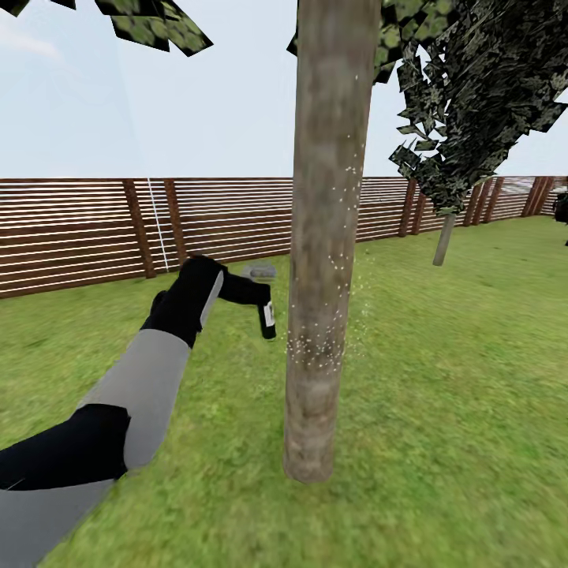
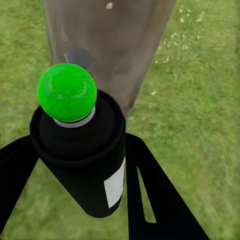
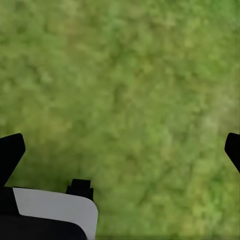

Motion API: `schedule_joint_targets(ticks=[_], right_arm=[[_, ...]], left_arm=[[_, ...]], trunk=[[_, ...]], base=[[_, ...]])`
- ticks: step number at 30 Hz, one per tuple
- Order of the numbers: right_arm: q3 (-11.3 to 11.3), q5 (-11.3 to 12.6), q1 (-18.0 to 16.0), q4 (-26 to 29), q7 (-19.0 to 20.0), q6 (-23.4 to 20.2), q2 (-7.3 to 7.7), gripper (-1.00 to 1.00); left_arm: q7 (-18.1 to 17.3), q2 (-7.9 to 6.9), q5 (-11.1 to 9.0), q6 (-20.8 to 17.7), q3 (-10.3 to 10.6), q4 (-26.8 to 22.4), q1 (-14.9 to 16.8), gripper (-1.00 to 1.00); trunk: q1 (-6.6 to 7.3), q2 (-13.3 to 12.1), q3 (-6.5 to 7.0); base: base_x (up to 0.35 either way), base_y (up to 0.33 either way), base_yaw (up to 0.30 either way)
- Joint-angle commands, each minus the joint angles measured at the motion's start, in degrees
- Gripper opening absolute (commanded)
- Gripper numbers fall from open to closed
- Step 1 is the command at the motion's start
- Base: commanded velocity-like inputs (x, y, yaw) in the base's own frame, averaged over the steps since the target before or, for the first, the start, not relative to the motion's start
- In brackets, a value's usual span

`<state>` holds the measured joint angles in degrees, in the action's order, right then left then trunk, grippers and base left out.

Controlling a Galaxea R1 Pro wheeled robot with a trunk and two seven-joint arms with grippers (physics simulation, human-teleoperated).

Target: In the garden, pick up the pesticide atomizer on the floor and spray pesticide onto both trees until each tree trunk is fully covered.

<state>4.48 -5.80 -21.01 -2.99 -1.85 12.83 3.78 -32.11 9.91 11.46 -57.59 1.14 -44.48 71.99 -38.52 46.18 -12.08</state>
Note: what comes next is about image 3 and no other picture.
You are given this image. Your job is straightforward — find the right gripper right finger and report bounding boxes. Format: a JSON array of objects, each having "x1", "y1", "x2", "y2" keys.
[{"x1": 224, "y1": 132, "x2": 240, "y2": 172}]

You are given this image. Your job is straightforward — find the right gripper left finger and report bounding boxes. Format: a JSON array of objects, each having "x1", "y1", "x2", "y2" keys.
[{"x1": 0, "y1": 133, "x2": 26, "y2": 192}]

